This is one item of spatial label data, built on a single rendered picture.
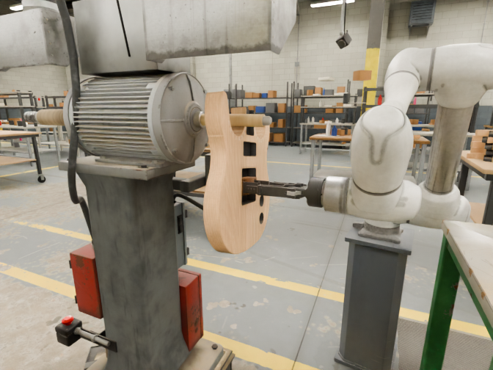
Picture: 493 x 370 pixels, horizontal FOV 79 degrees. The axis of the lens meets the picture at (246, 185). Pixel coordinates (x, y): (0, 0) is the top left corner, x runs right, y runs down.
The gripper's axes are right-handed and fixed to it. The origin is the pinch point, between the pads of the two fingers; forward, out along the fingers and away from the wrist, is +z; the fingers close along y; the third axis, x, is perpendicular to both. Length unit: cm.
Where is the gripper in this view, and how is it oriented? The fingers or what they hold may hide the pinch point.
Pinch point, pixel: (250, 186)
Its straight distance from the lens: 83.5
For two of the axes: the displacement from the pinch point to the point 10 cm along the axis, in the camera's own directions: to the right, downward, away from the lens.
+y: 4.0, -0.8, 9.1
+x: 0.5, -9.9, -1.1
